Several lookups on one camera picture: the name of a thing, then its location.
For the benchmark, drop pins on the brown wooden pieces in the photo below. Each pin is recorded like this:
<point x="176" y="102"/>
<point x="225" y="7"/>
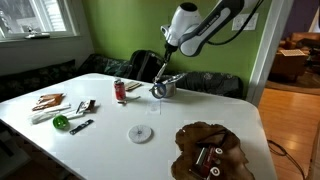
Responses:
<point x="48" y="101"/>

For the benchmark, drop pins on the black backpack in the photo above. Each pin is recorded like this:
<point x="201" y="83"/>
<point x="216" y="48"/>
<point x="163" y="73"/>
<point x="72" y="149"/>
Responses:
<point x="145" y="65"/>

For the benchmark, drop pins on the brown armchair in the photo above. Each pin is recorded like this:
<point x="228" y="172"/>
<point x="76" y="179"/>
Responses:
<point x="288" y="65"/>

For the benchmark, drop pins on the white plastic spoon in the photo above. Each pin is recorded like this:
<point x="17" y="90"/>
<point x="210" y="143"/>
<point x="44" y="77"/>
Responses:
<point x="130" y="99"/>

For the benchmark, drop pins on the black flat strip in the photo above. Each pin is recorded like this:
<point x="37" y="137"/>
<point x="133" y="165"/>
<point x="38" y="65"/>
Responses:
<point x="81" y="127"/>

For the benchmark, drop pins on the white plastic wrapper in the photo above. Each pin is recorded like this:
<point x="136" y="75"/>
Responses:
<point x="50" y="113"/>

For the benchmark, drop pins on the green plastic cup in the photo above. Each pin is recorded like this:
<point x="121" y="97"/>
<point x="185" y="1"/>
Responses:
<point x="61" y="122"/>

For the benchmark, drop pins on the brown live-edge wooden bowl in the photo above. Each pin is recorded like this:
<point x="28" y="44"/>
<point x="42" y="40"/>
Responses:
<point x="233" y="146"/>

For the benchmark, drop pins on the clear plastic sheet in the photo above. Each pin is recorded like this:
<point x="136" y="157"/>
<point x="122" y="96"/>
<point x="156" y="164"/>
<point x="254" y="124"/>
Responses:
<point x="154" y="107"/>

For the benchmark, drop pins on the small figure on dish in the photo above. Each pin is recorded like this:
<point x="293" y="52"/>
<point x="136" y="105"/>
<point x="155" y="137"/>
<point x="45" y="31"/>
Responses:
<point x="36" y="33"/>

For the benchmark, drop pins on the red toy wagon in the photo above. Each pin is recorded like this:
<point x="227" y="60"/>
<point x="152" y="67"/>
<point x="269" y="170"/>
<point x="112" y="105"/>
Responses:
<point x="206" y="161"/>

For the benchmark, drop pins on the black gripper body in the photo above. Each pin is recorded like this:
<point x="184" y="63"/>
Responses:
<point x="169" y="51"/>

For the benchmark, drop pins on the small steel pot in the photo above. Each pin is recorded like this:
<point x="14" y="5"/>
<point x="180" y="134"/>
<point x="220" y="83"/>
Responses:
<point x="170" y="88"/>

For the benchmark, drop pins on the white round coaster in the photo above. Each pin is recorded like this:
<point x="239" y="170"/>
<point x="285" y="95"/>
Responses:
<point x="140" y="133"/>

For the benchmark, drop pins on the red soda can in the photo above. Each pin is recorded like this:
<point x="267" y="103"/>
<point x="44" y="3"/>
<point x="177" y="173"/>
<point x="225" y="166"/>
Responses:
<point x="120" y="90"/>

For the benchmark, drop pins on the silver utensil in pot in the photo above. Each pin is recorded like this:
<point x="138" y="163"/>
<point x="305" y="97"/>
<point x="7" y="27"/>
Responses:
<point x="175" y="78"/>

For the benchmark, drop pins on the tan striped card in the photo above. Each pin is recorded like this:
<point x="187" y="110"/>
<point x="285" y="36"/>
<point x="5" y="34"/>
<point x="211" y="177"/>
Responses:
<point x="132" y="85"/>

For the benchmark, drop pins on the dark patterned bench cushion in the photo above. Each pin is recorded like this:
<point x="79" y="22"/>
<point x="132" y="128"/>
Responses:
<point x="213" y="83"/>
<point x="33" y="78"/>
<point x="106" y="66"/>

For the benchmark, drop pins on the white framed window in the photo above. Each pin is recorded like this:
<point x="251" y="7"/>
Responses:
<point x="36" y="16"/>

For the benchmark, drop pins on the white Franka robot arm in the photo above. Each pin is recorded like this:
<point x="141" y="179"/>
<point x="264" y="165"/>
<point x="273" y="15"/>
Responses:
<point x="203" y="23"/>

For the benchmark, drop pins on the white light switch plate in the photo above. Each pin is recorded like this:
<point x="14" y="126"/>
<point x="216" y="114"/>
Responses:
<point x="250" y="24"/>

